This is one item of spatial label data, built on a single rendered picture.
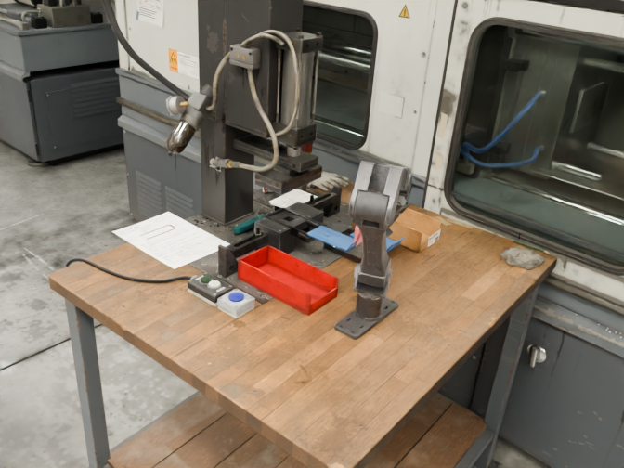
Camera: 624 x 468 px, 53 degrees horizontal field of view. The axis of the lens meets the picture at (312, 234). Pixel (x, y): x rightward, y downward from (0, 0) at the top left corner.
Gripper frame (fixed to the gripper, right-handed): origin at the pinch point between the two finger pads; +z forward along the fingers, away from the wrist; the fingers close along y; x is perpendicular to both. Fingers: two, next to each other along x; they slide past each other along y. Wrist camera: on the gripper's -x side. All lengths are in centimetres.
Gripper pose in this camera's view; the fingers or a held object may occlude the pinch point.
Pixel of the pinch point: (356, 242)
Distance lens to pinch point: 171.0
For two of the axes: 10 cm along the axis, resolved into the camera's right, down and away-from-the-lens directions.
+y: -6.5, -7.3, 2.1
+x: -6.0, 3.2, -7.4
